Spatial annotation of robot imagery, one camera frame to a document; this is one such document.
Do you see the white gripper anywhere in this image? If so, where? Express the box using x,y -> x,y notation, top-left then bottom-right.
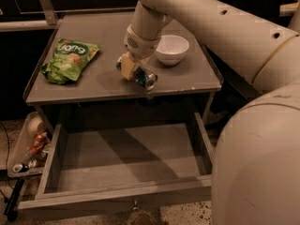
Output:
121,24 -> 161,81

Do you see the silver blue redbull can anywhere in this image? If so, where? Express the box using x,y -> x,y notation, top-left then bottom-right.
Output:
116,57 -> 158,91

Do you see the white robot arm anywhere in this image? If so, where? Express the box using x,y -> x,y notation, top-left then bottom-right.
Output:
126,0 -> 300,225

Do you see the grey cabinet with top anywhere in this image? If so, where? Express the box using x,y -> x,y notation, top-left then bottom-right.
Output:
23,8 -> 225,133

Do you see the open grey top drawer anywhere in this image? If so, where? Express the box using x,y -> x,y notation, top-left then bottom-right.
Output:
19,112 -> 213,220

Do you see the red soda can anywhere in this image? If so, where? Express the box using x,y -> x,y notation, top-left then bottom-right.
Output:
24,134 -> 47,159

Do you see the black topped can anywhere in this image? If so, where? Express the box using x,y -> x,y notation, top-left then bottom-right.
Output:
12,163 -> 29,173

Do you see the white bowl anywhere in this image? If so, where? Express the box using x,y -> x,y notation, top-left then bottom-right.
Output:
155,35 -> 189,66

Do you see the green chip bag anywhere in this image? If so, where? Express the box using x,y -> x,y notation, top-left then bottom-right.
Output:
40,38 -> 100,84

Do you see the metal railing bar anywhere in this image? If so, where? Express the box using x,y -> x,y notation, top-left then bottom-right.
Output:
0,0 -> 139,33

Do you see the white round cup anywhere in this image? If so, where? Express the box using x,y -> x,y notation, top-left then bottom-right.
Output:
27,116 -> 46,137

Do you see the clear plastic bin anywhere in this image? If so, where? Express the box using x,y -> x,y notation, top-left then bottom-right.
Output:
7,112 -> 52,177

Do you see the black office chair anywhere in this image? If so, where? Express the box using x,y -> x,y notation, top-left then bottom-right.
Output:
205,0 -> 299,129

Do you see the black stand leg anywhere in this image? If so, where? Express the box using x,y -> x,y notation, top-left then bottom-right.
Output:
4,178 -> 24,221

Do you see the black cable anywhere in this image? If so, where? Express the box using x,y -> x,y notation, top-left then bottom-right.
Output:
0,121 -> 12,204

